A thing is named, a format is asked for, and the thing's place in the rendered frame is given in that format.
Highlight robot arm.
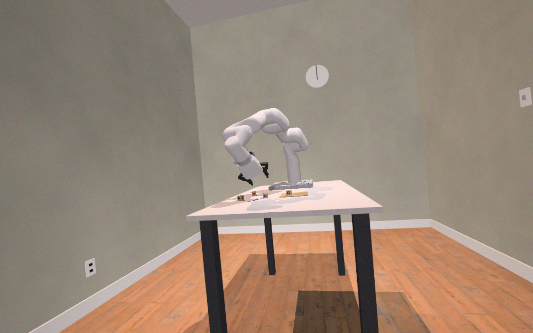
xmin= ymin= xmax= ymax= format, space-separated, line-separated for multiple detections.
xmin=223 ymin=108 xmax=308 ymax=185

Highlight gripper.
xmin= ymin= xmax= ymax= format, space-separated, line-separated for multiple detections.
xmin=237 ymin=155 xmax=269 ymax=186

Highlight tan square mat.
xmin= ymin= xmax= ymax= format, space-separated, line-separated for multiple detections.
xmin=280 ymin=192 xmax=308 ymax=197

